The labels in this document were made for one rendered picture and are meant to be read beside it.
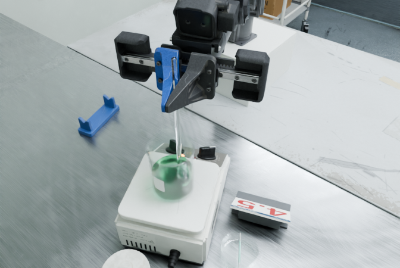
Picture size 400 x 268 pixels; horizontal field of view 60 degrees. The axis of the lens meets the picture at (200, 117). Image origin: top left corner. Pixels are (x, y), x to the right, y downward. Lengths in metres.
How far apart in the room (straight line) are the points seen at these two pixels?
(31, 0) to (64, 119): 1.19
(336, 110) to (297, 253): 0.36
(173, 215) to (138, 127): 0.29
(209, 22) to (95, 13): 1.77
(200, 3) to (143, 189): 0.26
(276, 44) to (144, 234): 0.50
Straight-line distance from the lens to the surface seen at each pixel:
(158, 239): 0.50
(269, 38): 0.82
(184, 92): 0.37
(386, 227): 0.64
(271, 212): 0.56
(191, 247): 0.49
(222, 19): 0.40
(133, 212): 0.49
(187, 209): 0.48
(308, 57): 0.97
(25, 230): 0.63
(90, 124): 0.72
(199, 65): 0.39
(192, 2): 0.39
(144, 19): 1.14
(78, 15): 2.07
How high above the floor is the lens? 1.39
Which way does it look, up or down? 42 degrees down
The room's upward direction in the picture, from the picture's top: straight up
